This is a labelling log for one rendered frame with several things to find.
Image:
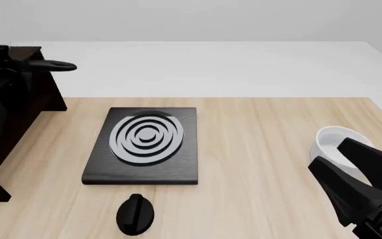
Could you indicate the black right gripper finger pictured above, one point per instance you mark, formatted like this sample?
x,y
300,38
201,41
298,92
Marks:
x,y
347,194
376,164

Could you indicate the white bowl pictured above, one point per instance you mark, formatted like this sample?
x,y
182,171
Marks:
x,y
328,145

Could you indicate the flat black stove plate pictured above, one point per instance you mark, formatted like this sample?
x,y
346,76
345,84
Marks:
x,y
151,169

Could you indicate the round black stove knob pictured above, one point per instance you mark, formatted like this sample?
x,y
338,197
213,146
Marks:
x,y
134,219

